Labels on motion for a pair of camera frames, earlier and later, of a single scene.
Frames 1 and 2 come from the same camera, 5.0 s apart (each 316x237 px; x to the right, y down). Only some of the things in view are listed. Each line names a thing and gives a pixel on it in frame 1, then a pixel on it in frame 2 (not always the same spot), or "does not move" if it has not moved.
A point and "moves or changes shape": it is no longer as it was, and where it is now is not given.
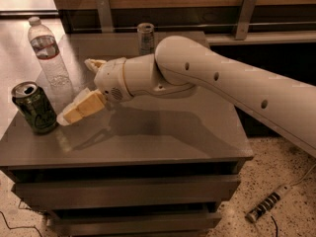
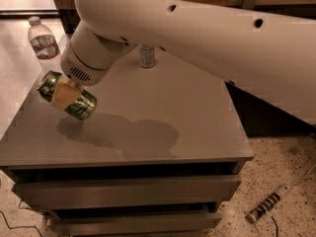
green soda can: [36, 107] moves or changes shape
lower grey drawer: [137, 225] does not move
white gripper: [110, 78] to [80, 69]
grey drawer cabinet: [151, 165] does not move
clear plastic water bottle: [46, 50] does not move
